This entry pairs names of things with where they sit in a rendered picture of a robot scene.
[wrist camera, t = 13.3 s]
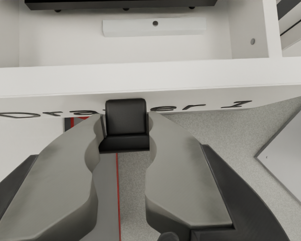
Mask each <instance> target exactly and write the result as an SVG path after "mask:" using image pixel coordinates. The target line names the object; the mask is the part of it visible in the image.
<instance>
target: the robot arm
mask: <svg viewBox="0 0 301 241"><path fill-rule="evenodd" d="M146 127H147V135H149V137H150V159H151V160H152V161H153V162H152V164H151V165H150V166H149V167H148V168H147V170H146V173H145V208H146V221H147V223H148V224H149V225H150V226H151V227H152V228H153V229H155V230H156V231H157V232H159V233H160V234H161V235H160V236H159V238H158V240H157V241H290V240H289V238H288V236H287V234H286V232H285V230H284V229H283V227H282V226H281V224H280V223H279V221H278V220H277V218H276V217H275V215H274V214H273V212H272V211H271V210H270V208H269V207H268V206H267V204H266V203H265V202H264V201H263V199H262V198H261V197H260V196H259V195H258V194H257V192H256V191H255V190H254V189H253V188H252V187H251V186H250V185H249V184H248V183H247V182H246V181H245V180H244V179H243V178H242V177H241V176H240V175H239V174H238V173H237V172H236V171H235V170H234V169H233V168H232V167H231V166H230V165H229V164H228V163H227V162H226V161H225V160H224V159H223V158H221V157H220V156H219V155H218V154H217V153H216V152H215V151H214V150H213V149H212V148H211V147H210V146H209V145H208V144H201V143H200V142H199V141H198V140H197V139H196V138H195V137H194V136H193V135H192V134H191V133H189V132H188V131H187V130H186V129H184V128H183V127H181V126H179V125H178V124H176V123H174V122H173V121H171V120H169V119H168V118H166V117H164V116H162V115H161V114H159V113H157V112H155V111H150V112H146ZM106 136H107V130H106V116H105V114H94V115H92V116H90V117H89V118H87V119H85V120H84V121H82V122H80V123H79V124H77V125H76V126H74V127H72V128H70V129H69V130H67V131H66V132H64V133H63V134H61V135H60V136H58V137H57V138H56V139H54V140H53V141H52V142H51V143H50V144H48V145H47V146H46V147H45V148H44V149H43V150H42V151H41V152H40V153H39V154H33V155H30V156H29V157H28V158H26V159H25V160H24V161H23V162H22V163H21V164H20V165H19V166H18V167H16V168H15V169H14V170H13V171H12V172H11V173H10V174H9V175H7V176H6V177H5V178H4V179H3V180H2V181H1V182H0V241H79V240H81V239H82V238H83V237H84V236H86V235H87V234H88V233H89V232H91V231H92V230H93V228H94V227H95V225H96V223H97V211H98V198H97V193H96V188H95V184H94V180H93V176H92V173H93V170H94V169H95V167H96V165H97V164H98V163H99V162H100V154H99V149H98V147H99V145H100V143H101V142H102V141H103V139H104V138H106Z"/></svg>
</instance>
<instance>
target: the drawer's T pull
mask: <svg viewBox="0 0 301 241"><path fill-rule="evenodd" d="M146 112H147V106H146V100H145V99H142V98H138V99H109V100H107V101H106V102H105V116H106V130H107V136H106V138H104V139H103V141H102V142H101V143H100V145H99V147H98V149H99V154H106V153H128V152H144V151H150V137H149V135H147V127H146Z"/></svg>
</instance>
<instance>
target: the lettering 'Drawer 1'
mask: <svg viewBox="0 0 301 241"><path fill-rule="evenodd" d="M248 102H252V100H251V101H238V102H234V103H239V104H236V105H233V106H230V107H221V108H236V107H241V106H239V105H242V104H245V103H248ZM205 105H206V104H203V105H188V106H187V107H185V108H184V109H182V110H187V109H189V108H191V107H195V106H205ZM162 108H163V109H162ZM176 108H177V107H174V106H165V107H155V108H152V109H150V110H151V111H171V110H173V109H176ZM166 109H169V110H166ZM72 112H74V115H92V114H99V113H97V112H96V111H91V110H78V111H70V113H72ZM76 112H78V113H76ZM43 113H44V114H48V115H52V116H56V117H58V116H60V115H56V114H54V113H63V112H61V111H59V112H51V113H49V112H43ZM81 113H86V114H81ZM87 113H91V114H87ZM3 114H27V115H33V116H32V117H13V116H7V115H3ZM0 116H1V117H8V118H15V119H20V118H35V117H40V115H38V114H33V113H18V112H12V113H0Z"/></svg>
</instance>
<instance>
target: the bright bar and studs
mask: <svg viewBox="0 0 301 241"><path fill-rule="evenodd" d="M102 27H103V34H104V37H135V36H166V35H198V34H204V33H205V31H206V30H207V24H206V17H188V18H151V19H114V20H103V21H102Z"/></svg>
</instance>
